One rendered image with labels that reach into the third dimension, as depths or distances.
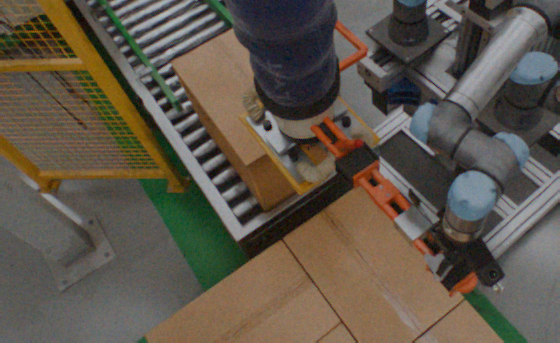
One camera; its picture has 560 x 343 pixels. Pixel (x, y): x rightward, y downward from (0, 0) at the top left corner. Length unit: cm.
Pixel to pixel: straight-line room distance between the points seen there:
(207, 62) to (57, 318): 150
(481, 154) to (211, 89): 124
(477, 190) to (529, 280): 174
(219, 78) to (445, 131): 119
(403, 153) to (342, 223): 68
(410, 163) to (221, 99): 105
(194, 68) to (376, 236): 96
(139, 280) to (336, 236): 115
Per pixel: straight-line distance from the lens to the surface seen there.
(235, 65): 204
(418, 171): 254
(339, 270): 198
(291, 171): 146
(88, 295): 288
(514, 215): 249
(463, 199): 90
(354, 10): 355
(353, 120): 154
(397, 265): 199
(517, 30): 114
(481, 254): 108
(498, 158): 97
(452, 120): 101
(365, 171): 129
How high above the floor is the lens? 242
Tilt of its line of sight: 58 degrees down
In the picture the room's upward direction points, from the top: 9 degrees counter-clockwise
